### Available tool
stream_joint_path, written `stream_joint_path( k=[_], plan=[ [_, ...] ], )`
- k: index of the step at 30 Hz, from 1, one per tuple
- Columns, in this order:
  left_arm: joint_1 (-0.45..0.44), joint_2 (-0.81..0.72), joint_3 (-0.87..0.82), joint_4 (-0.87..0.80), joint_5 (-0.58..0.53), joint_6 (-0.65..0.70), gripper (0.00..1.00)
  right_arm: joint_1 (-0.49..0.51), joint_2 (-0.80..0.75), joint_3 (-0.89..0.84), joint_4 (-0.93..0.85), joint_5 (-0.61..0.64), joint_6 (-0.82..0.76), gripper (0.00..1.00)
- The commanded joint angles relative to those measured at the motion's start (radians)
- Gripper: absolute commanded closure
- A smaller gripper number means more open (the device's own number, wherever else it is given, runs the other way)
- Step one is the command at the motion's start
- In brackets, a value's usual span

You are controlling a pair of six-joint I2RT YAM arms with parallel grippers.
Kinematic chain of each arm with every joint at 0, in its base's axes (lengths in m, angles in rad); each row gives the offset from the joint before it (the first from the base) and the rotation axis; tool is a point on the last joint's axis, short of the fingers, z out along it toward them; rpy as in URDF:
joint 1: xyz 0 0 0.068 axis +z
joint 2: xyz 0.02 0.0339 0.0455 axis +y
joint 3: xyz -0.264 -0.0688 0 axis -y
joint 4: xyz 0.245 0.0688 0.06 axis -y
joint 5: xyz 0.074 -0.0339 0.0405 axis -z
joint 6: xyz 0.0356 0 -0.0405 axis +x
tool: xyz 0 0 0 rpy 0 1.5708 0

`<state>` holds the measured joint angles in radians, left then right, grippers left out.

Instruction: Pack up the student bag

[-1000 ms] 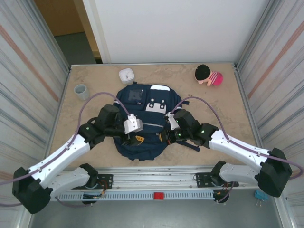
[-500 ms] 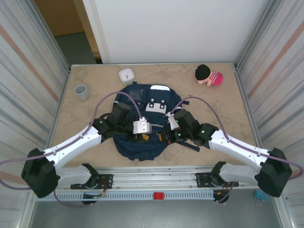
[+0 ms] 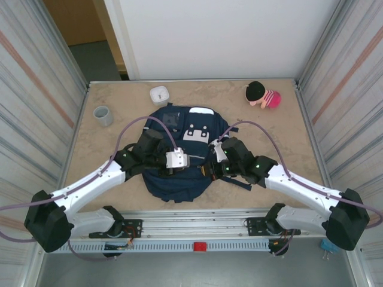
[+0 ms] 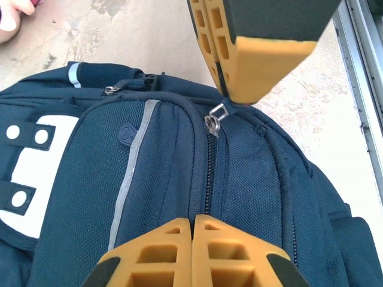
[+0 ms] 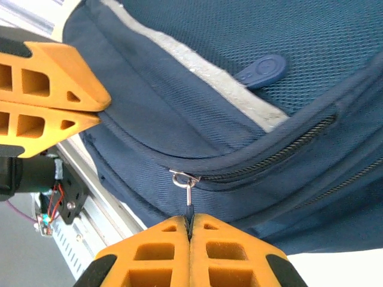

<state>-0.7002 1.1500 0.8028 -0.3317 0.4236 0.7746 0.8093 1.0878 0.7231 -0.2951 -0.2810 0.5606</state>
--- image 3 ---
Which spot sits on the corrugated plastic side panel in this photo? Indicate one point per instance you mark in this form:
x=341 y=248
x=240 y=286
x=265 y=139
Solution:
x=30 y=119
x=353 y=89

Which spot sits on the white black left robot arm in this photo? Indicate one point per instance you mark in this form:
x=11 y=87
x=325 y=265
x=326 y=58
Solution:
x=92 y=182

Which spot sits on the blue binder clip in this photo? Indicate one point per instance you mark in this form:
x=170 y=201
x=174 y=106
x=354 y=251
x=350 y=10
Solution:
x=327 y=245

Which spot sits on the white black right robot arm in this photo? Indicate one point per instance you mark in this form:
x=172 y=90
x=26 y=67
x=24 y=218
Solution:
x=299 y=185

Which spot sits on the wooden door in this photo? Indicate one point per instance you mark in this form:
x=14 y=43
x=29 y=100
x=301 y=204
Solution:
x=74 y=21

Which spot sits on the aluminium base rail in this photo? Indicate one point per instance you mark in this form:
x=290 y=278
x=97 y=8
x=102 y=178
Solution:
x=194 y=224

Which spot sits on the pink striped plush doll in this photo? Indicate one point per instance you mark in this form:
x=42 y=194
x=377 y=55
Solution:
x=269 y=98

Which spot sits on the grey cup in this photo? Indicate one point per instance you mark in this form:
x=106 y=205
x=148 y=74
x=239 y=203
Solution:
x=103 y=118

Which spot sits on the navy blue backpack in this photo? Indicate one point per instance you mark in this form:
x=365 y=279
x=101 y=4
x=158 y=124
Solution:
x=179 y=188

